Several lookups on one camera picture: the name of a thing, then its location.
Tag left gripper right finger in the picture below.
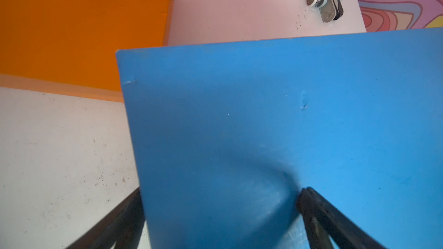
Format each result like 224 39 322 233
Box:
296 187 384 249

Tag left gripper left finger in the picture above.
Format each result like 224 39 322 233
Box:
69 188 145 249

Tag blue shoebox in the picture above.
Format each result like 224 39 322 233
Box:
116 28 443 249

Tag orange shoebox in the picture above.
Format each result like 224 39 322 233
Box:
1 0 174 102

